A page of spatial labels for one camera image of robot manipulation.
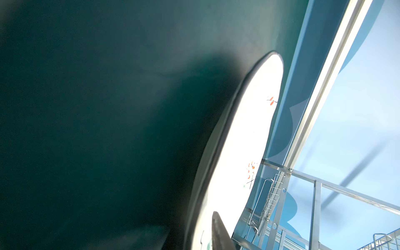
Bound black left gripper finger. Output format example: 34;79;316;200
211;211;236;250

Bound white plate floral sprigs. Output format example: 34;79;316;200
183;51;284;250

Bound aluminium frame left post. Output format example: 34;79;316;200
283;1;372;171

